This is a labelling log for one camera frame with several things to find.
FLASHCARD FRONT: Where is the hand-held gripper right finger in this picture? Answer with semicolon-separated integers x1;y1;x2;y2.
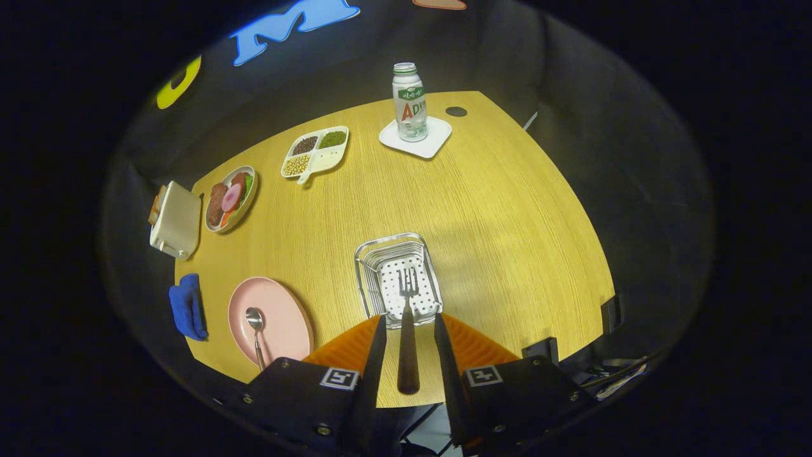
433;312;597;455

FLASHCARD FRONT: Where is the white drink bottle green label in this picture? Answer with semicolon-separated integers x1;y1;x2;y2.
392;62;429;142

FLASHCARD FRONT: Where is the black backdrop cloth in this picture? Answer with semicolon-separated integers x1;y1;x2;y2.
98;0;717;407

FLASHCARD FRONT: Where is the fork with wooden handle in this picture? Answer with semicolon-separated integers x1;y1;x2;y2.
396;267;421;395

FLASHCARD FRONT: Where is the metal spoon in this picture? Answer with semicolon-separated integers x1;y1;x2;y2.
246;307;267;372

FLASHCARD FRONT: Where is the black table edge clamp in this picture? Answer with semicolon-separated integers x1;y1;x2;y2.
522;337;560;366
601;295;625;334

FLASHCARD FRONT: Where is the metal wire cutlery basket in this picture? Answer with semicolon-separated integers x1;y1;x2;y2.
354;232;444;330

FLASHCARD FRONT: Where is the blue folded cloth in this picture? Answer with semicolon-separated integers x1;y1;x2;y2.
169;274;209;341

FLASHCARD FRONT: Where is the pink round plate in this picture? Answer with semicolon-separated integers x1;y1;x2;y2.
228;277;315;369

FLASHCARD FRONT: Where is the oval cream food plate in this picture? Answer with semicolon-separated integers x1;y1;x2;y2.
204;166;259;234

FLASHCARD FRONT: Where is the cream white toaster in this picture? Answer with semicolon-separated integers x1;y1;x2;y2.
150;181;202;261

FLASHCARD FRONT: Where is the white square coaster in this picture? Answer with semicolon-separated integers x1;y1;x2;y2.
379;116;453;159

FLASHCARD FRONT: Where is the cream divided dish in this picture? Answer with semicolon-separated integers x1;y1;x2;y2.
280;126;350;185

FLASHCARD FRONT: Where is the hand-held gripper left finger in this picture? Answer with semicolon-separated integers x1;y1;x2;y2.
244;314;389;455

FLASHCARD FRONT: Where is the dark red meat piece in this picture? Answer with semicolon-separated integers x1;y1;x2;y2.
207;183;228;227

